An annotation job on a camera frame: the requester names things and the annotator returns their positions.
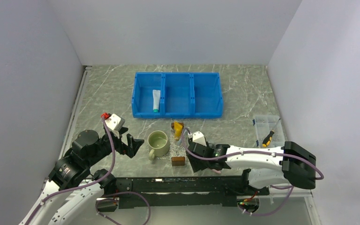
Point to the yellow toothpaste tube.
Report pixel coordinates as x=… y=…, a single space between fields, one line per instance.
x=177 y=129

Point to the blue storage bin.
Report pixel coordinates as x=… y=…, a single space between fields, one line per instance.
x=142 y=96
x=176 y=96
x=207 y=95

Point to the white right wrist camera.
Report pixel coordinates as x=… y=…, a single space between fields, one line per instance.
x=198 y=137

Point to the yellow black screwdriver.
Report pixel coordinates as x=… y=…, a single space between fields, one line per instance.
x=267 y=140

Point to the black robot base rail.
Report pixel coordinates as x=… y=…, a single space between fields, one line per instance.
x=181 y=191

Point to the clear plastic parts box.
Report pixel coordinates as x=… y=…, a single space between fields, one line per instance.
x=263 y=124

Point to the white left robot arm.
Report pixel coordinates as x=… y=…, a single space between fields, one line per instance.
x=63 y=195

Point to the blue middle storage bin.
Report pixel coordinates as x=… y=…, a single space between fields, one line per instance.
x=176 y=96

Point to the cream ceramic mug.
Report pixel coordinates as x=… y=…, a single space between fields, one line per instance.
x=158 y=144

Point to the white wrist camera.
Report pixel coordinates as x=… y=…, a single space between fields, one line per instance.
x=198 y=137
x=115 y=124

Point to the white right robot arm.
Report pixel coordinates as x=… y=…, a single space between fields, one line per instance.
x=290 y=163

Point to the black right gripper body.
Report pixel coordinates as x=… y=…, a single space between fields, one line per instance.
x=197 y=165

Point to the white teal-capped toothpaste tube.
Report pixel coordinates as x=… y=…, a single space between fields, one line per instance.
x=156 y=100

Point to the aluminium side rail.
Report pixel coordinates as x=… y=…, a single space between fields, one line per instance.
x=75 y=108

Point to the blue right storage bin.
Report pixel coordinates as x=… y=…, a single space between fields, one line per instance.
x=207 y=95

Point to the blue left storage bin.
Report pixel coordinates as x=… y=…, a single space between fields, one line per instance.
x=142 y=96

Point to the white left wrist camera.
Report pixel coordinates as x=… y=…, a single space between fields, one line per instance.
x=115 y=124

